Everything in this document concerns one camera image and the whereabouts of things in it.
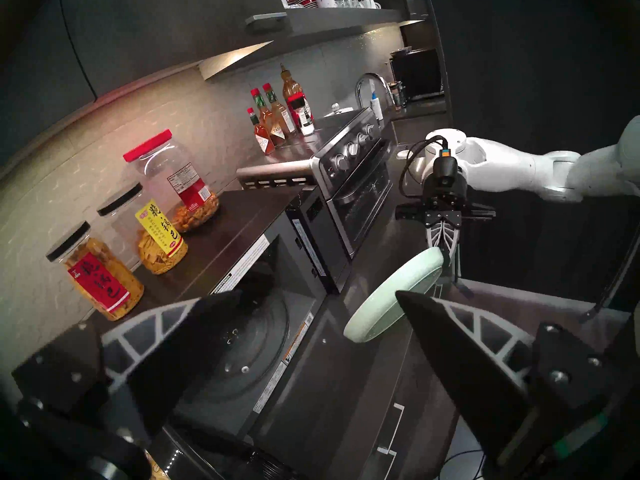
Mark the snack jar yellow label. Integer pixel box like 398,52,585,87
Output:
97,182,189,276

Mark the small red hot sauce bottle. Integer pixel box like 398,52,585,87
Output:
246,107,276,156

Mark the stainless steel toaster oven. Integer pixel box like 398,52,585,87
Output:
236,108,393,259

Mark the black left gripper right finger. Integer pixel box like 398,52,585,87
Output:
395,290,627,466

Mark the black base cable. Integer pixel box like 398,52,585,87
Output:
447,450,487,480

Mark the chrome kitchen faucet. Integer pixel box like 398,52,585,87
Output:
355,73,396,116

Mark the black microwave oven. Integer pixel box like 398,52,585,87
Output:
85,184,351,480

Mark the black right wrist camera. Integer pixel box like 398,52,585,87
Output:
431,156,461,185

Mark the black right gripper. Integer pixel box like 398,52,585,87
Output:
395,181,497,266

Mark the black coffee machine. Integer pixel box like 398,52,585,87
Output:
390,48,444,103

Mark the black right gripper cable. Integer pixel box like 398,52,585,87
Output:
398,135,451,200

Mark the dark upper cabinet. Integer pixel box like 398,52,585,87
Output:
0,0,301,150

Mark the dark wall shelf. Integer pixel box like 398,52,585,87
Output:
199,6,427,81

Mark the glass microwave turntable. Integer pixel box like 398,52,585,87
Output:
190,284,292,401

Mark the brown sauce bottle Tabasco label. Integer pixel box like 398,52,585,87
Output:
250,88,287,146

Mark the silver cabinet handle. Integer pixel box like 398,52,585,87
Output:
245,13,292,33

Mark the light green plate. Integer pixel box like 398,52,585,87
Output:
343,247,446,344

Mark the clear jar red lid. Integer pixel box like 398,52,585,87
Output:
123,129,221,233

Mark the snack jar pink label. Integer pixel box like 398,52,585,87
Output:
46,221,145,321

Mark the pepper shaker red cap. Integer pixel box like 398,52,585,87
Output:
287,93,316,136

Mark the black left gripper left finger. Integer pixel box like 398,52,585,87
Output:
12,290,244,436

